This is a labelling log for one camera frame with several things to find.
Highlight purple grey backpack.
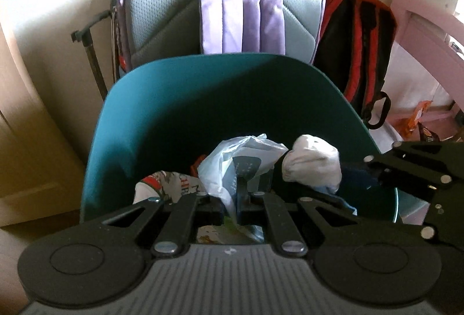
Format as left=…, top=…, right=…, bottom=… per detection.
left=117, top=0, right=329, bottom=71

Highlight orange snack packet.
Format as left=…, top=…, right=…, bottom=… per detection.
left=400, top=100, right=434, bottom=138

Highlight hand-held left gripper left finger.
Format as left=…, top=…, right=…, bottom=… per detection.
left=103, top=192, right=225, bottom=256

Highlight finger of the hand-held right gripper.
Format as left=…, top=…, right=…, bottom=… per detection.
left=341, top=140, right=458, bottom=193

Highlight teal plastic bin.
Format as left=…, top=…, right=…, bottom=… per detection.
left=79, top=53, right=399, bottom=229

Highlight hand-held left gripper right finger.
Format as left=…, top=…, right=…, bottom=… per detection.
left=237, top=192, right=363, bottom=258

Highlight white cabinet door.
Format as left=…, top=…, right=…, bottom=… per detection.
left=0, top=21, right=91, bottom=229

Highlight black metal folding stand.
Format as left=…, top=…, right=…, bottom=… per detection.
left=70, top=0, right=126, bottom=94

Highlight white red printed wrapper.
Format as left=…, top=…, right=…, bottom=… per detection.
left=132, top=170, right=204, bottom=205

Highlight pink wooden furniture frame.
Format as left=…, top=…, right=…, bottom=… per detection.
left=384, top=0, right=464, bottom=142

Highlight white box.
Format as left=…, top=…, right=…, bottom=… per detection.
left=370, top=108, right=405, bottom=149

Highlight white sock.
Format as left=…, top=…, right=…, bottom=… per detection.
left=281, top=134, right=342, bottom=194

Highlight clear plastic bag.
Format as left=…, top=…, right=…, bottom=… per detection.
left=197, top=134, right=289, bottom=243

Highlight black red backpack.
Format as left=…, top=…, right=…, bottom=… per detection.
left=313, top=0, right=398, bottom=131

